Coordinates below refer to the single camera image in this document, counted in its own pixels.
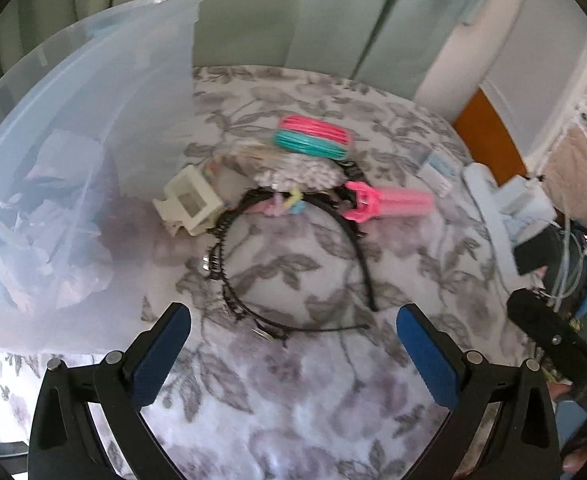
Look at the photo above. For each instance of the white paper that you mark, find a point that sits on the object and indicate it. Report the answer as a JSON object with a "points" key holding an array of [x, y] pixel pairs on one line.
{"points": [[63, 240]]}

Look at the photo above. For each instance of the pale green curtain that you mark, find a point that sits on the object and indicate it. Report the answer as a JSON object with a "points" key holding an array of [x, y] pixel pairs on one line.
{"points": [[273, 10]]}

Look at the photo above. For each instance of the pastel twisted scrunchie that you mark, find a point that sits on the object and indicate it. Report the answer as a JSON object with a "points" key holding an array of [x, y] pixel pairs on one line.
{"points": [[286, 202]]}

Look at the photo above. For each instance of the beige quilted lace-trimmed cover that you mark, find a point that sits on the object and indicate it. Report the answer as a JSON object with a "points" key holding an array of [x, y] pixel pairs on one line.
{"points": [[573, 160]]}

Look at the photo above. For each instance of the cream square hair claw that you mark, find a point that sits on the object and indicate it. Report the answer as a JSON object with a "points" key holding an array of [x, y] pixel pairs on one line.
{"points": [[188, 202]]}

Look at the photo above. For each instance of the pink hair clip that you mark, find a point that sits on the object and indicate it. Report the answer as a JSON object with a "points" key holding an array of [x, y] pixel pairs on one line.
{"points": [[403, 202]]}

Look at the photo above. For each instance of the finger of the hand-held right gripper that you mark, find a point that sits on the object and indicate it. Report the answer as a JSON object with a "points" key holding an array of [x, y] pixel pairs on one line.
{"points": [[553, 335]]}

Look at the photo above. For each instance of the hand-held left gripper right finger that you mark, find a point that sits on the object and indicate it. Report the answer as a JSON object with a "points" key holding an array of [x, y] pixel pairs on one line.
{"points": [[428, 355]]}

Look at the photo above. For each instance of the white headboard panel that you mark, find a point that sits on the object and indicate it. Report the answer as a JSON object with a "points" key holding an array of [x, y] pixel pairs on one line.
{"points": [[533, 85]]}

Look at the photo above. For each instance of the clear plastic storage bin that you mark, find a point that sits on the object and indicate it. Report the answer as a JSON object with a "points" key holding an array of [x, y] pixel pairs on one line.
{"points": [[138, 85]]}

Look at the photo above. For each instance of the person's right hand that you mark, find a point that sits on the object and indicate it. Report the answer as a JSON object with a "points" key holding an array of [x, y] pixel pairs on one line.
{"points": [[578, 465]]}

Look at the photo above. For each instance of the bag of cotton swabs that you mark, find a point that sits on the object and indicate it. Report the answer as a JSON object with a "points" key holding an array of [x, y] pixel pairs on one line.
{"points": [[293, 172]]}

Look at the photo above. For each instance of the small white blue box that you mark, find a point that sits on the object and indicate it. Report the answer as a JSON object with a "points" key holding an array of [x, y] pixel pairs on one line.
{"points": [[438, 170]]}

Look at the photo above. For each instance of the black power adapter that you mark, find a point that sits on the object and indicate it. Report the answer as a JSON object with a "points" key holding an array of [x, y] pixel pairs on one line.
{"points": [[533, 255]]}

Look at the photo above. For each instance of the black beaded headband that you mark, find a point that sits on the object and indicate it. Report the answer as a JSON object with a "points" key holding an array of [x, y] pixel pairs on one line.
{"points": [[363, 265]]}

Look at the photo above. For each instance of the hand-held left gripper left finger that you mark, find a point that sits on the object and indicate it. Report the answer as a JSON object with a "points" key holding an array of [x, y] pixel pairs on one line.
{"points": [[158, 355]]}

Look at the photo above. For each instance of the grey floral blanket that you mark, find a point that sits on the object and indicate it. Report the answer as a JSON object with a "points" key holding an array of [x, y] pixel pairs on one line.
{"points": [[298, 410]]}

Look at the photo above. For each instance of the white power strip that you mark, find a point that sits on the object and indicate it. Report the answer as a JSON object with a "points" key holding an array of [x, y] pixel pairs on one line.
{"points": [[478, 180]]}

